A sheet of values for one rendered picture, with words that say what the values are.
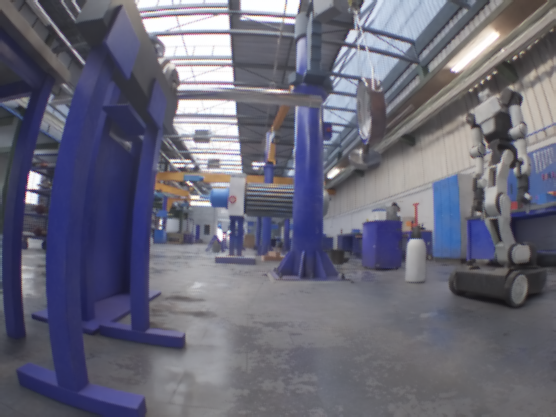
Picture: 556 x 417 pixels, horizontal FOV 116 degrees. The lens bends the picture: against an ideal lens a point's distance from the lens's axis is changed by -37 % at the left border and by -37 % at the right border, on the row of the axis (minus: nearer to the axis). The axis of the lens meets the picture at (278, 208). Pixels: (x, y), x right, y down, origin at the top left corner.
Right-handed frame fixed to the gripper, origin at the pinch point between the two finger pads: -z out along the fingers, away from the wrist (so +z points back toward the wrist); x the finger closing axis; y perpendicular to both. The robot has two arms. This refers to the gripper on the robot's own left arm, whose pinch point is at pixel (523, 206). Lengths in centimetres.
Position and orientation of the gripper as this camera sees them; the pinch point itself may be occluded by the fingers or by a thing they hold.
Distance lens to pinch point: 186.7
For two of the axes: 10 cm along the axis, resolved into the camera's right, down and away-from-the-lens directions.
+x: -9.7, -2.4, -0.3
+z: 2.4, -9.6, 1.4
